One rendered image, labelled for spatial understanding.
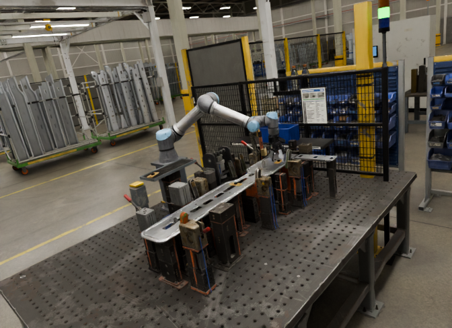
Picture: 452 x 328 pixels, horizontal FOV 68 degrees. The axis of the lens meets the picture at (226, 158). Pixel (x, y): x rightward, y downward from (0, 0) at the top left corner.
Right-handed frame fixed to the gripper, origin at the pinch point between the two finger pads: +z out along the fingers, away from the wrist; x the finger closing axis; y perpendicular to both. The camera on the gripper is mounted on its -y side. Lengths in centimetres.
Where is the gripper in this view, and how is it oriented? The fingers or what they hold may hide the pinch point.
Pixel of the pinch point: (277, 159)
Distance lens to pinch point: 247.6
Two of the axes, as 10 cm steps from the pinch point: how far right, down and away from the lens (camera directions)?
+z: 1.3, 9.5, 2.9
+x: 7.8, 0.8, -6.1
